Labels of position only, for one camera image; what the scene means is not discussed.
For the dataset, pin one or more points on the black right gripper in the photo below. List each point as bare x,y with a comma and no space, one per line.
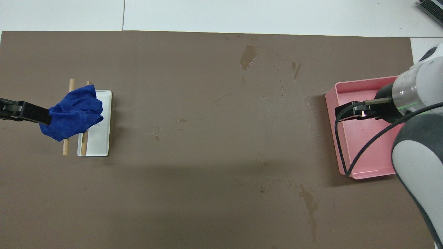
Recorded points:
389,103

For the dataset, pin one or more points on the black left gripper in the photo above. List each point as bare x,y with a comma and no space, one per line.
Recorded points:
8,110

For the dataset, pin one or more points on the blue cloth towel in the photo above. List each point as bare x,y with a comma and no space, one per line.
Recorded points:
72,114

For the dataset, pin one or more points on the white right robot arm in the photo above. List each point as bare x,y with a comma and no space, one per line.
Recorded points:
415,166

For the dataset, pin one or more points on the water puddle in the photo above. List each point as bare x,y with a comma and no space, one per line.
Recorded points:
247,57

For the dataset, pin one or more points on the pink plastic bin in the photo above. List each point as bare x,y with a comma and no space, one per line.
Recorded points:
367,148

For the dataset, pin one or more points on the thick wooden stick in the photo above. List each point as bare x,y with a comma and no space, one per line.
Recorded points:
65,148

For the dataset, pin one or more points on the thin wooden stick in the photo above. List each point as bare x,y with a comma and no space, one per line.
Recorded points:
84,147

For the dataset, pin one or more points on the white rectangular tray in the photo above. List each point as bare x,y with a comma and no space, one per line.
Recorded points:
102,138

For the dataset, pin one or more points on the grey striped device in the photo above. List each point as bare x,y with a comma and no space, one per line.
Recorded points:
432,7

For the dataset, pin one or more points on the brown table mat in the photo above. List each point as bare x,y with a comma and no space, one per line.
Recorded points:
207,138

